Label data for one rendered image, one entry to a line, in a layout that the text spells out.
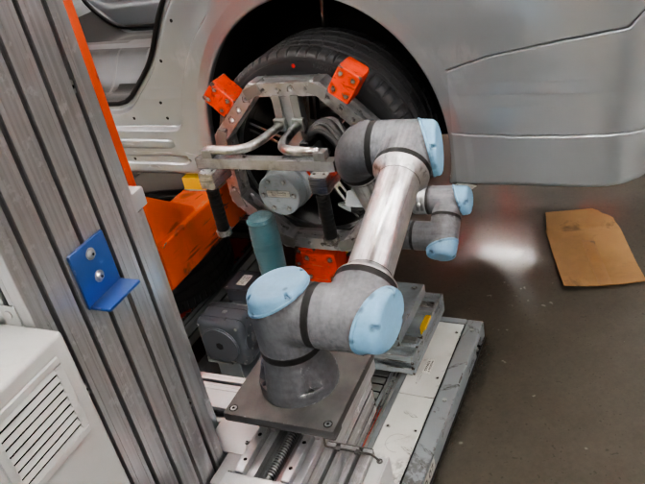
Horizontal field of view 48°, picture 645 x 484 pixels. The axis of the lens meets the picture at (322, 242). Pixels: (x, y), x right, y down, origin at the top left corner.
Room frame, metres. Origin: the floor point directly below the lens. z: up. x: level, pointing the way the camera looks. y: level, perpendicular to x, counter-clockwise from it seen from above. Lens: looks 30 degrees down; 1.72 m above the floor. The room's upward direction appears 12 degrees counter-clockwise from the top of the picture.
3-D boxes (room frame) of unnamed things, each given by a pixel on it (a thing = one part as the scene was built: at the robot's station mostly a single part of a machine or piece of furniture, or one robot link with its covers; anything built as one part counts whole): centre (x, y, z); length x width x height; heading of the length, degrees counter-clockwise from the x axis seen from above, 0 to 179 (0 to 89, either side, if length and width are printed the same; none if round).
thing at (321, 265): (1.97, -0.01, 0.48); 0.16 x 0.12 x 0.17; 150
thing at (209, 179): (1.85, 0.25, 0.93); 0.09 x 0.05 x 0.05; 150
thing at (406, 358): (2.08, -0.08, 0.13); 0.50 x 0.36 x 0.10; 60
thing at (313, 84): (1.94, 0.00, 0.85); 0.54 x 0.07 x 0.54; 60
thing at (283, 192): (1.88, 0.04, 0.85); 0.21 x 0.14 x 0.14; 150
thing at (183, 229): (2.21, 0.43, 0.69); 0.52 x 0.17 x 0.35; 150
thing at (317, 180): (1.68, -0.04, 0.93); 0.09 x 0.05 x 0.05; 150
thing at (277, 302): (1.05, 0.09, 0.98); 0.13 x 0.12 x 0.14; 63
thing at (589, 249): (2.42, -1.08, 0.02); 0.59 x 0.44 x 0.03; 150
